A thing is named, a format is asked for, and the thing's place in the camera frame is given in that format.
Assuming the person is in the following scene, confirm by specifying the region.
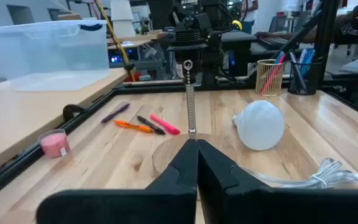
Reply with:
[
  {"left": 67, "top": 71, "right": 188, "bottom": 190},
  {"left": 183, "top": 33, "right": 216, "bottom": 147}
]
[{"left": 240, "top": 0, "right": 260, "bottom": 35}]

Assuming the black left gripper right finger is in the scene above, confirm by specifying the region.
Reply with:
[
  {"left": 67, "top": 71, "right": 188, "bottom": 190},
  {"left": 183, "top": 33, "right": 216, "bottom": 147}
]
[{"left": 196, "top": 139, "right": 358, "bottom": 224}]

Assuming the black pen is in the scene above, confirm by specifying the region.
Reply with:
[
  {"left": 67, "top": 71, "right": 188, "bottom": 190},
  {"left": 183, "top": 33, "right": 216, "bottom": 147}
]
[{"left": 135, "top": 114, "right": 167, "bottom": 136}]

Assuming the blue marker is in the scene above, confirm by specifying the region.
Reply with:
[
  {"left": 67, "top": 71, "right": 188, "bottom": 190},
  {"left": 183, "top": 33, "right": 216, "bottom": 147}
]
[{"left": 300, "top": 47, "right": 316, "bottom": 79}]

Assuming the orange pen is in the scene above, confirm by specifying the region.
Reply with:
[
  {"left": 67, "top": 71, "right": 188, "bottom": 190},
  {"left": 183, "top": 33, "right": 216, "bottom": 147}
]
[{"left": 113, "top": 119, "right": 154, "bottom": 134}]

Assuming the clear plastic storage bin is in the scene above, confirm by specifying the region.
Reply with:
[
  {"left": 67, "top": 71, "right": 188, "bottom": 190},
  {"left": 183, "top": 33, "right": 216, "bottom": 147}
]
[{"left": 0, "top": 19, "right": 111, "bottom": 92}]

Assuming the light wooden desk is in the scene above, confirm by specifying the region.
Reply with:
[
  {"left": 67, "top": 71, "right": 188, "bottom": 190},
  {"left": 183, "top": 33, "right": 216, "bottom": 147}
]
[{"left": 0, "top": 68, "right": 129, "bottom": 180}]

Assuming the yellow cable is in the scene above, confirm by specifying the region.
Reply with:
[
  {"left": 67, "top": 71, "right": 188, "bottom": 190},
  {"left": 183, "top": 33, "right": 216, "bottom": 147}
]
[{"left": 94, "top": 0, "right": 137, "bottom": 83}]

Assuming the white lightbulb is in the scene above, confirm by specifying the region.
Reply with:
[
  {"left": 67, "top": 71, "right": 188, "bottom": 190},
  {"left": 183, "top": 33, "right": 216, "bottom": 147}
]
[{"left": 231, "top": 100, "right": 286, "bottom": 152}]

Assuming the black aluminium table frame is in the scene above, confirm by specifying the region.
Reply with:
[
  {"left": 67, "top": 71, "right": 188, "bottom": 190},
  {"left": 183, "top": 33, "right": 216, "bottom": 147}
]
[{"left": 0, "top": 0, "right": 358, "bottom": 207}]

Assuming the black frame hook clamp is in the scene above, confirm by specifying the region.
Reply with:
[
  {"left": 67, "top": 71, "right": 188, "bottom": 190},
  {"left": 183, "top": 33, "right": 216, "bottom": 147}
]
[{"left": 62, "top": 103, "right": 88, "bottom": 123}]

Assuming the pink marker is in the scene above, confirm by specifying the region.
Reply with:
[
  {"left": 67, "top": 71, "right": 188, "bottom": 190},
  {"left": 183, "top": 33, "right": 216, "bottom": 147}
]
[{"left": 260, "top": 52, "right": 287, "bottom": 96}]

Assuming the clear lamp power cord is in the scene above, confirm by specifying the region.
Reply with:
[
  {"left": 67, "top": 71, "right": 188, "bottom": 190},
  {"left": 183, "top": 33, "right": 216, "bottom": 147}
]
[{"left": 241, "top": 157, "right": 358, "bottom": 190}]

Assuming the white tapered column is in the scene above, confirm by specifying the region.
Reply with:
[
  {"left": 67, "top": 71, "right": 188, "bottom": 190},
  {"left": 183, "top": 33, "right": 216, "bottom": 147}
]
[{"left": 110, "top": 0, "right": 137, "bottom": 39}]

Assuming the pink highlighter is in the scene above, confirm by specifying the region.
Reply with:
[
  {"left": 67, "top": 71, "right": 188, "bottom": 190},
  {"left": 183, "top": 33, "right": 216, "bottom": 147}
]
[{"left": 149, "top": 114, "right": 181, "bottom": 136}]

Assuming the grey pen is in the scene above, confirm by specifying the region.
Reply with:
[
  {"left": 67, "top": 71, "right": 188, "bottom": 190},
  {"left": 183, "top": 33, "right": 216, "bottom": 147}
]
[{"left": 288, "top": 52, "right": 308, "bottom": 93}]

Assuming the wooden base lamp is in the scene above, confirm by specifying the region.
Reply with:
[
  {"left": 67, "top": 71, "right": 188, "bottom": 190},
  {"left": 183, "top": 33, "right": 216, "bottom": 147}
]
[{"left": 152, "top": 29, "right": 239, "bottom": 179}]

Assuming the purple pen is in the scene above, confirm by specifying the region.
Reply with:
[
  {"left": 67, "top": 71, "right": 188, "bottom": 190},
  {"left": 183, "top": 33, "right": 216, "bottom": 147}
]
[{"left": 100, "top": 103, "right": 132, "bottom": 124}]

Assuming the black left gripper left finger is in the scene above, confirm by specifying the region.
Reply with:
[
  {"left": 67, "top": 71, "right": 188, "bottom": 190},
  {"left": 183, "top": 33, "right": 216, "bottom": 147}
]
[{"left": 35, "top": 139, "right": 198, "bottom": 224}]

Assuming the pink candle jar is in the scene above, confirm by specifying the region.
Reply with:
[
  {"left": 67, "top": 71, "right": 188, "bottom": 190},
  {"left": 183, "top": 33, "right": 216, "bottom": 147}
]
[{"left": 37, "top": 128, "right": 71, "bottom": 160}]

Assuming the black mesh pen cup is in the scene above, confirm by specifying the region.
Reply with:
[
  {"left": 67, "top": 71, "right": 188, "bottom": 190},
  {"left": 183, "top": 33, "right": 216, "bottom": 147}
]
[{"left": 287, "top": 58, "right": 323, "bottom": 96}]

